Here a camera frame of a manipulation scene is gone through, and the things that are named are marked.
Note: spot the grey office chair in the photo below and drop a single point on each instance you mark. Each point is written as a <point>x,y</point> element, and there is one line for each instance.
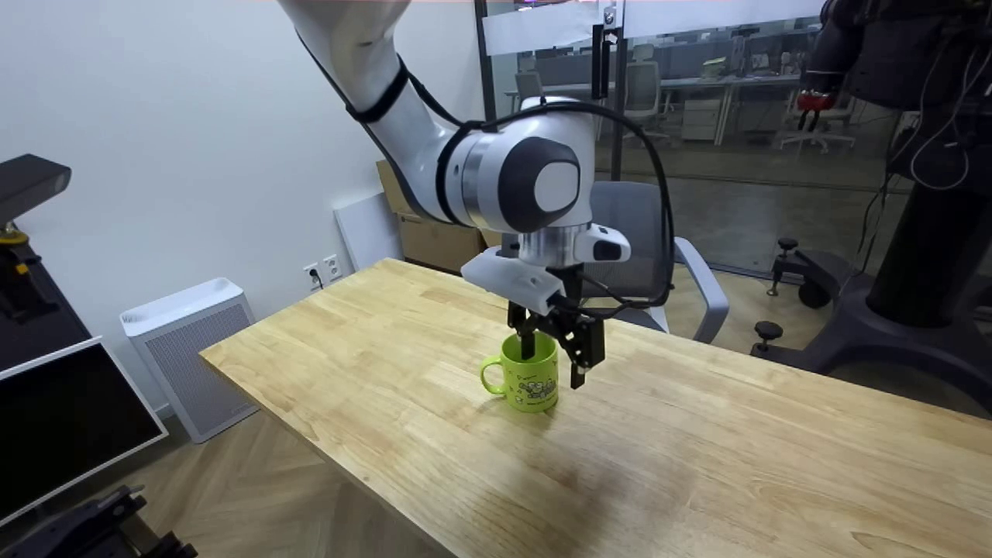
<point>647,277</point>

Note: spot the open cardboard box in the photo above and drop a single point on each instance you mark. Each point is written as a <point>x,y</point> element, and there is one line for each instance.
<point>427,239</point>

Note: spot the white air purifier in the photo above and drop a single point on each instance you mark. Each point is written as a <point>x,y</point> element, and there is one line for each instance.
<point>171,332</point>

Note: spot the green ceramic mug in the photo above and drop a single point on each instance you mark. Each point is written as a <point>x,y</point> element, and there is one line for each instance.
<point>522,380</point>

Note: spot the black monitor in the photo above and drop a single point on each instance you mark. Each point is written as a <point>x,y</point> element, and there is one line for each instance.
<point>62,420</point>

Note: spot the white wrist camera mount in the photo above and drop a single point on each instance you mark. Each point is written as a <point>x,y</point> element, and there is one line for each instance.
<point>519,284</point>

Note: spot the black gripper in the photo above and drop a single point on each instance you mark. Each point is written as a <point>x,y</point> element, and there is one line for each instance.
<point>578,330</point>

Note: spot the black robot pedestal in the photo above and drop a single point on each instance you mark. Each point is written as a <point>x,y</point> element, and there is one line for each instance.
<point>928,60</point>

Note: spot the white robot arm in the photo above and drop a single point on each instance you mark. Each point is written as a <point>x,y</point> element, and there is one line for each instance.
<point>525,178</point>

